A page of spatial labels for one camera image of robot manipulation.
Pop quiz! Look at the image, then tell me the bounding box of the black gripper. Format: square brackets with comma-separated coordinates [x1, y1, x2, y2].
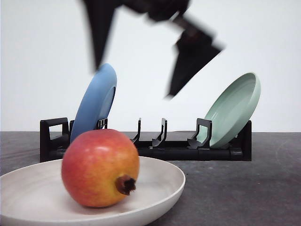
[83, 0, 224, 98]

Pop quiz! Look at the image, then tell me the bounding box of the black dish rack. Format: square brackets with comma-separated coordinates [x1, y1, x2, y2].
[40, 117, 252, 162]

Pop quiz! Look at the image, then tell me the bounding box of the green plate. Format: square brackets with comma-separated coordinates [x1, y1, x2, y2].
[198, 72, 261, 149]

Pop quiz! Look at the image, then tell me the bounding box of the white plate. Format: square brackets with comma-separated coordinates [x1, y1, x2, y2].
[0, 156, 186, 226]

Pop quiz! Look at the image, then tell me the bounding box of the red yellow pomegranate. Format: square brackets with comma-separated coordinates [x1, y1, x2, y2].
[61, 129, 140, 208]

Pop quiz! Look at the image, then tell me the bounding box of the blue plate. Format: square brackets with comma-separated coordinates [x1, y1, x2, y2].
[71, 63, 117, 143]

